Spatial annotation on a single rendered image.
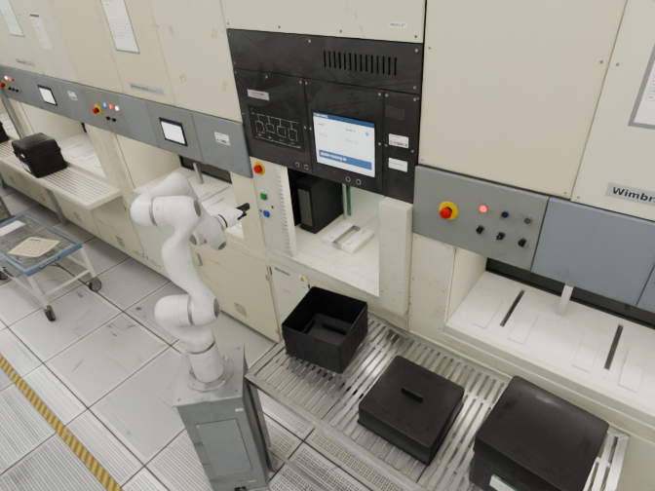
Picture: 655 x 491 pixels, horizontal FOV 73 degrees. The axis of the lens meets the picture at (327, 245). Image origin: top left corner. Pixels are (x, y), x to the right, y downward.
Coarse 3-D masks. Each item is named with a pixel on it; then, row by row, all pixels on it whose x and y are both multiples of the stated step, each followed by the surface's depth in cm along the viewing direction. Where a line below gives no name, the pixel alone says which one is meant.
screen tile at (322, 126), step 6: (318, 120) 172; (318, 126) 173; (324, 126) 172; (330, 126) 169; (330, 132) 171; (336, 132) 169; (318, 138) 177; (324, 138) 175; (336, 138) 171; (318, 144) 178; (324, 144) 176; (330, 144) 174; (336, 144) 172; (336, 150) 174; (342, 150) 172
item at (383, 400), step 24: (408, 360) 173; (384, 384) 164; (408, 384) 164; (432, 384) 163; (456, 384) 162; (360, 408) 158; (384, 408) 156; (408, 408) 155; (432, 408) 155; (456, 408) 158; (384, 432) 155; (408, 432) 148; (432, 432) 148; (432, 456) 150
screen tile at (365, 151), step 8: (344, 128) 166; (352, 128) 163; (344, 136) 168; (352, 136) 166; (360, 136) 163; (352, 144) 167; (368, 144) 162; (352, 152) 169; (360, 152) 167; (368, 152) 164
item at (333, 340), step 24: (312, 288) 202; (312, 312) 207; (336, 312) 204; (360, 312) 196; (288, 336) 185; (312, 336) 177; (336, 336) 198; (360, 336) 192; (312, 360) 186; (336, 360) 178
